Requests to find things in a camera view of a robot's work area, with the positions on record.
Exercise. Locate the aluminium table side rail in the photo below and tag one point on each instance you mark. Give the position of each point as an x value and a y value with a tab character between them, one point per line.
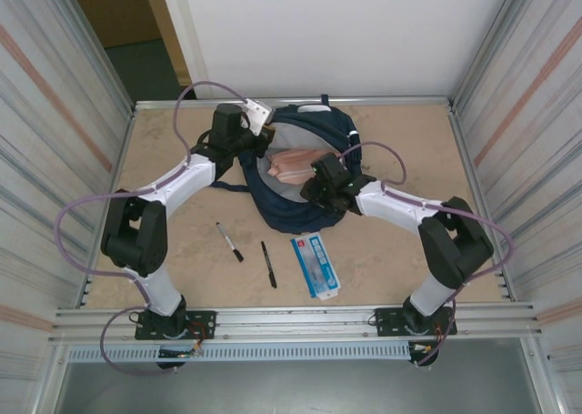
468	159
121	159

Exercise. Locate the navy blue backpack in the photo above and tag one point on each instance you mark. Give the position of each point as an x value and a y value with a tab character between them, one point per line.
291	214

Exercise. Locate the pink pencil case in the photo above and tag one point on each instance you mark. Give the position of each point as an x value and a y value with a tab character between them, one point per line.
295	164

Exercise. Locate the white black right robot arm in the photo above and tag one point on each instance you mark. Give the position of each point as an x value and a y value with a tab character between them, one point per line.
395	204

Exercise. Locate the white barrel black marker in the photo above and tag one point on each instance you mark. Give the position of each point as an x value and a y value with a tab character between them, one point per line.
229	243

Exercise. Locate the aluminium table edge rail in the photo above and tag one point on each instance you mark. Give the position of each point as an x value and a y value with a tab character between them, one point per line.
409	101

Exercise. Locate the blue stationery package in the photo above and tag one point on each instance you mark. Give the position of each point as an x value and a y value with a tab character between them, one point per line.
318	268

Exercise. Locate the long aluminium mounting rail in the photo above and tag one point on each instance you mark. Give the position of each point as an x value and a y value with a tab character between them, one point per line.
295	316

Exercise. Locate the grey metal sheet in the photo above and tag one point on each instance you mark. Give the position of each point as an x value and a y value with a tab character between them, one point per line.
295	386

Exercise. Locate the slim black pen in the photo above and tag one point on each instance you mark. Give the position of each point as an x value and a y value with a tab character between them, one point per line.
268	264

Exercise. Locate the white door frame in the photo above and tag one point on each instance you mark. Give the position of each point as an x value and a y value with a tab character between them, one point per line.
186	36

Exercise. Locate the corrugated metal enclosure panel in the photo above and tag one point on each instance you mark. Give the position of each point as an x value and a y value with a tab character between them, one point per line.
536	159
45	159

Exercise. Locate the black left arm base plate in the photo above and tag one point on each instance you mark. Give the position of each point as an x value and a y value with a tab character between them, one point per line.
202	323

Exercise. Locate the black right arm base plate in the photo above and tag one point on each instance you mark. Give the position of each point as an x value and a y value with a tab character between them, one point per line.
386	323

